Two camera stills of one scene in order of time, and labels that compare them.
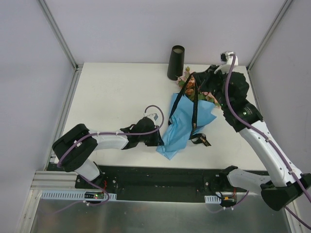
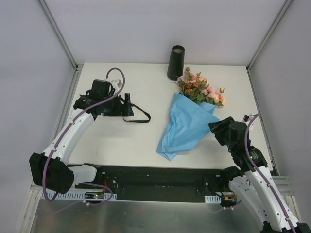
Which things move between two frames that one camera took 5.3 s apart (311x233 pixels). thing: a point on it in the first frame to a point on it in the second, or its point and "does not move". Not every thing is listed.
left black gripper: (156, 138) to (128, 105)
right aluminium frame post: (285, 6) does not move
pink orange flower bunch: (187, 82) does not move
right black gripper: (202, 78) to (219, 127)
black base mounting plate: (154, 183) does not move
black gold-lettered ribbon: (195, 135) to (145, 121)
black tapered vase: (176, 62) does not move
